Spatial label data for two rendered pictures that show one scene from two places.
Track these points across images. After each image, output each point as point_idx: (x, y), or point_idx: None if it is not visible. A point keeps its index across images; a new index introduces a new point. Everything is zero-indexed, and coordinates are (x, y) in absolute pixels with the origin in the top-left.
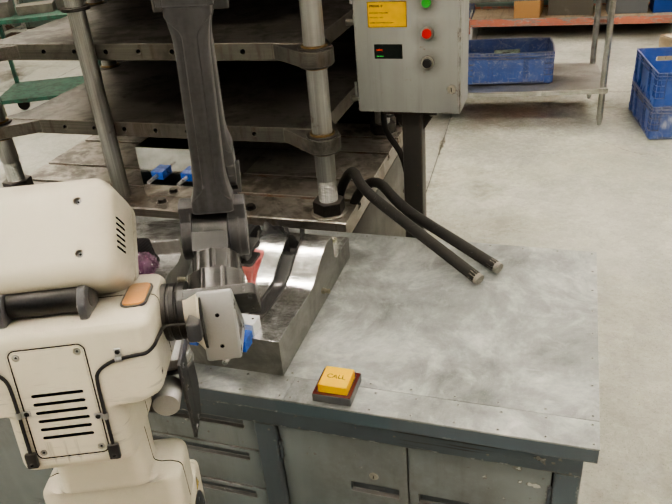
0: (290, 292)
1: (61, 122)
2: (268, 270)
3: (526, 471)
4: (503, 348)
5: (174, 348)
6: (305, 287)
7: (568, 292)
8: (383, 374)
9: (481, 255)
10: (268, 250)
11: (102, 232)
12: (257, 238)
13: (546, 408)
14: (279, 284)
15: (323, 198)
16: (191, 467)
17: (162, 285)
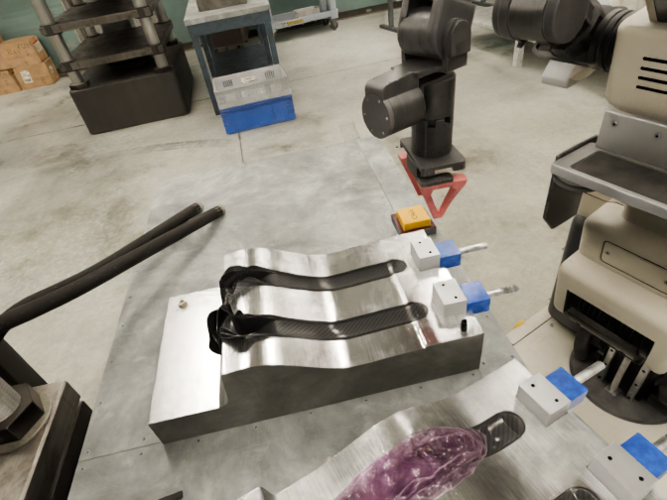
0: (333, 268)
1: None
2: (306, 297)
3: None
4: (308, 180)
5: (584, 150)
6: (318, 259)
7: (223, 176)
8: (375, 214)
9: (187, 210)
10: (274, 301)
11: None
12: (401, 139)
13: (358, 153)
14: (321, 286)
15: (11, 402)
16: (573, 256)
17: (632, 13)
